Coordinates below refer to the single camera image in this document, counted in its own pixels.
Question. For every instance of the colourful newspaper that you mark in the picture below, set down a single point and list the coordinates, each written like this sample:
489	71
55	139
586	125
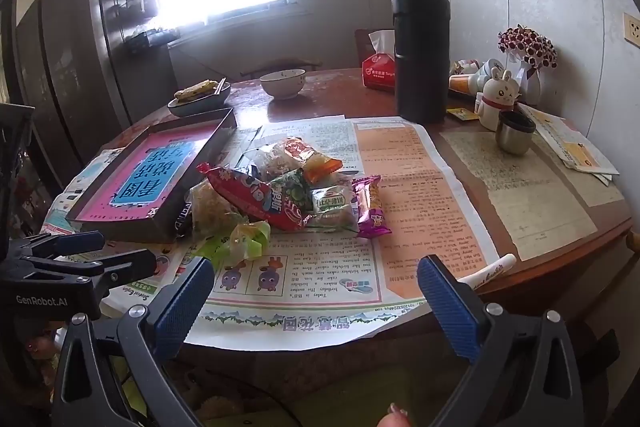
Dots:
75	187

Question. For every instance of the white marker pen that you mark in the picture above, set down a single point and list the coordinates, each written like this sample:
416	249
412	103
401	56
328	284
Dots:
487	272

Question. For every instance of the newspaper with orange panel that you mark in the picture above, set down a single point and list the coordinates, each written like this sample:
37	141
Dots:
400	167

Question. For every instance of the orange white cup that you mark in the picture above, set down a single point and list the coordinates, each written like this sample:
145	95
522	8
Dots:
465	83

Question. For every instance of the red tissue pack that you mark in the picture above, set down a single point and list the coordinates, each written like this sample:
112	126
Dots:
377	77

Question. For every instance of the brown chocolate bar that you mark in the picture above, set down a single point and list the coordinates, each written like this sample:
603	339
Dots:
182	218

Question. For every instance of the dark refrigerator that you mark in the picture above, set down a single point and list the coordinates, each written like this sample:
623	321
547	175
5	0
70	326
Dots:
70	57

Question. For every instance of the dark blue bowl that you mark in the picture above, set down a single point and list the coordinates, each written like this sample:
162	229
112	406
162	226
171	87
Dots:
200	107

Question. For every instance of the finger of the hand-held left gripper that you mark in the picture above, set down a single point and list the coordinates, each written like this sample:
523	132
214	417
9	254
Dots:
65	245
125	267

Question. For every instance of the person's right hand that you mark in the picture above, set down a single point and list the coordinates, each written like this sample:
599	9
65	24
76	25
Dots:
395	416

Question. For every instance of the brown wooden chair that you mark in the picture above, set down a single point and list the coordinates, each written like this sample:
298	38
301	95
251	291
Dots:
362	47

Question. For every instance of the vase of artificial flowers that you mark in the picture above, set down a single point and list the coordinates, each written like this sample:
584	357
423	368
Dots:
527	44

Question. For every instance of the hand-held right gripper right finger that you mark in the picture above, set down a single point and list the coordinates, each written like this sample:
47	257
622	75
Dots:
447	307

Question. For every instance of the steel thermos cup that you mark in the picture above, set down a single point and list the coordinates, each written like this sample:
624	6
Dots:
515	134

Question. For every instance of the purple snack packet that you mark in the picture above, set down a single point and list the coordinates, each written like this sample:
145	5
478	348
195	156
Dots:
370	207

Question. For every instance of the white yellow leaflets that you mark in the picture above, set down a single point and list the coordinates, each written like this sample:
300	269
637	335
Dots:
575	147

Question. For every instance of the wooden chopstick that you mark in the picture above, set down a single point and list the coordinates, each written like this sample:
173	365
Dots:
221	87

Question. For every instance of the yellow green clothing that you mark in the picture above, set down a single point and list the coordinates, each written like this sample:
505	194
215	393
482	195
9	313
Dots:
320	404

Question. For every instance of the long red snack packet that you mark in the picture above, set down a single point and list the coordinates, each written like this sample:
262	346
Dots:
250	197

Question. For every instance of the white bowl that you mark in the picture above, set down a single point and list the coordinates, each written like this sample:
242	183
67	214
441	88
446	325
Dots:
282	84

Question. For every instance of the white rabbit figurine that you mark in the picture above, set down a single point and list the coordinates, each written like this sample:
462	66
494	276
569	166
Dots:
497	99

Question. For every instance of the pink cardboard tray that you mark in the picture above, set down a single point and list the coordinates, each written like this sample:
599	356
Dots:
150	167

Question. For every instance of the black thermos flask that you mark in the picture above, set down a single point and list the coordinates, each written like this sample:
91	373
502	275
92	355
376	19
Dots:
420	57

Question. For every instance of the clear yellow-green pastry packet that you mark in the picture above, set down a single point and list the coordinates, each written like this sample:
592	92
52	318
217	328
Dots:
215	207

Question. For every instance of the small yellow packet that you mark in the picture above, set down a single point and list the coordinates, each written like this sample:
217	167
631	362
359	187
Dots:
462	113

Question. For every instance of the white mug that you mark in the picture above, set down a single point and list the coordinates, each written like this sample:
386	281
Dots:
487	69

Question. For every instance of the beige paper sheet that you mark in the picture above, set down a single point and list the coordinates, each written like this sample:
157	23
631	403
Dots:
510	187

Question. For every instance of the clear red pastry packet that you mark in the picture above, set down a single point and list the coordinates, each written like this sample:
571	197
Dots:
282	156

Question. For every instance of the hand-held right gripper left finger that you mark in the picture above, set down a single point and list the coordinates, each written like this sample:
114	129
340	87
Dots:
182	312

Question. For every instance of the stack of pancakes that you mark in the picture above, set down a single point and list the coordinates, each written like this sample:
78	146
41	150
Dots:
195	90

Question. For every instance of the wall socket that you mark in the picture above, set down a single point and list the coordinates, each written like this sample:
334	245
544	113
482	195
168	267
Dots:
632	27

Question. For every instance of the green label pastry packet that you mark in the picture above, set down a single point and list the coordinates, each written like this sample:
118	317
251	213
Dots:
332	205

